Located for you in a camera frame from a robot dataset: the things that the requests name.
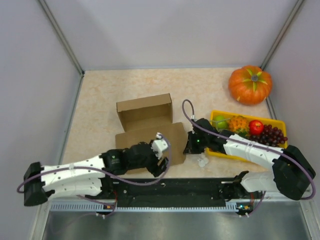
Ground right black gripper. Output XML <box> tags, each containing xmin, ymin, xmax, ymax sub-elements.
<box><xmin>183</xmin><ymin>130</ymin><xmax>210</xmax><ymax>154</ymax></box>

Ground brown cardboard box sheet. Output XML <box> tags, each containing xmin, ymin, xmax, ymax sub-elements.
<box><xmin>115</xmin><ymin>93</ymin><xmax>188</xmax><ymax>166</ymax></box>

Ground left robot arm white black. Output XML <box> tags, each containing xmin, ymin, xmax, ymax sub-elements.
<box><xmin>17</xmin><ymin>138</ymin><xmax>171</xmax><ymax>207</ymax></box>

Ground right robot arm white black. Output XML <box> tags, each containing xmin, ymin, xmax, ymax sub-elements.
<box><xmin>184</xmin><ymin>118</ymin><xmax>316</xmax><ymax>201</ymax></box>

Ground clear plastic bits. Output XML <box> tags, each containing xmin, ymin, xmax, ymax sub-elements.
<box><xmin>197</xmin><ymin>154</ymin><xmax>209</xmax><ymax>168</ymax></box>

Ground green lime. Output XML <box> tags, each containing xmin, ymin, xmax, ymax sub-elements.
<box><xmin>213</xmin><ymin>115</ymin><xmax>229</xmax><ymax>130</ymax></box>

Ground orange flower decoration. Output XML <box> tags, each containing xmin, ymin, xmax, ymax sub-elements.
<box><xmin>227</xmin><ymin>115</ymin><xmax>250</xmax><ymax>134</ymax></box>

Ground red apple upper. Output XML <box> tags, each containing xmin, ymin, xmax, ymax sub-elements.
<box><xmin>249</xmin><ymin>120</ymin><xmax>265</xmax><ymax>135</ymax></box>

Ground purple grape bunch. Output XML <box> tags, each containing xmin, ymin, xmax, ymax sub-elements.
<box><xmin>249</xmin><ymin>124</ymin><xmax>288</xmax><ymax>147</ymax></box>

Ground orange pumpkin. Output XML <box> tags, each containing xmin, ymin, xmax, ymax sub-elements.
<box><xmin>228</xmin><ymin>65</ymin><xmax>273</xmax><ymax>106</ymax></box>

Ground yellow plastic tray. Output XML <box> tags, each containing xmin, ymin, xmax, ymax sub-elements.
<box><xmin>205</xmin><ymin>110</ymin><xmax>287</xmax><ymax>162</ymax></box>

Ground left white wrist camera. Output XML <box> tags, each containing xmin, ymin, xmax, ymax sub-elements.
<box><xmin>151</xmin><ymin>132</ymin><xmax>169</xmax><ymax>160</ymax></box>

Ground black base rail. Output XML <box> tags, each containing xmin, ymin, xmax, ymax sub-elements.
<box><xmin>81</xmin><ymin>177</ymin><xmax>265</xmax><ymax>208</ymax></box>

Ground aluminium frame beam front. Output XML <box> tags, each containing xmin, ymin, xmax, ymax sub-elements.
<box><xmin>39</xmin><ymin>180</ymin><xmax>313</xmax><ymax>213</ymax></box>

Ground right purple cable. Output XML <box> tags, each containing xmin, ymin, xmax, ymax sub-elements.
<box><xmin>181</xmin><ymin>99</ymin><xmax>316</xmax><ymax>217</ymax></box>

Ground left corner aluminium post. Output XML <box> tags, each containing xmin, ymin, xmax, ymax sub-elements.
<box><xmin>37</xmin><ymin>0</ymin><xmax>85</xmax><ymax>77</ymax></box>

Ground corner aluminium post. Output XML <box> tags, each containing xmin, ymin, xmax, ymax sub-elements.
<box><xmin>37</xmin><ymin>0</ymin><xmax>85</xmax><ymax>77</ymax></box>
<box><xmin>260</xmin><ymin>0</ymin><xmax>306</xmax><ymax>70</ymax></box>

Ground right corner aluminium post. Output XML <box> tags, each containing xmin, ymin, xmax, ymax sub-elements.
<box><xmin>260</xmin><ymin>0</ymin><xmax>306</xmax><ymax>70</ymax></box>

